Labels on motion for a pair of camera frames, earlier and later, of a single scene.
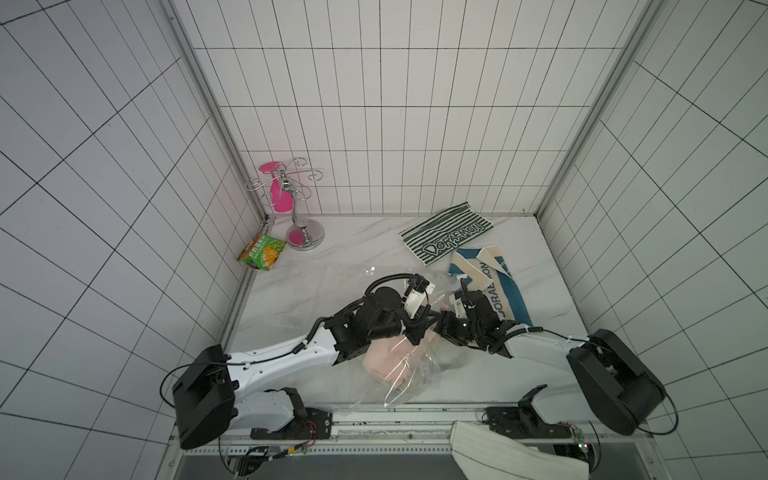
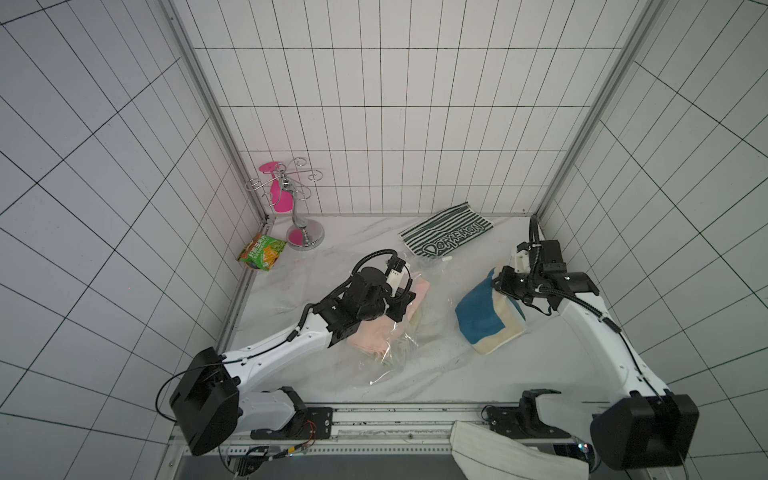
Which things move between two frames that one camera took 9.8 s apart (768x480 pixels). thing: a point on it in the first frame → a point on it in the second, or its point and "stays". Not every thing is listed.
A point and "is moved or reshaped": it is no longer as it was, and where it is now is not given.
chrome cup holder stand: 304,234 stays
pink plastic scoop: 282,199 stays
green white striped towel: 439,234 stays
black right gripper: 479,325 → 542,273
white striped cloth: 487,454 stays
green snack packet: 262,252 stays
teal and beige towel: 485,270 is moved or reshaped
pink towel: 394,359 is moved or reshaped
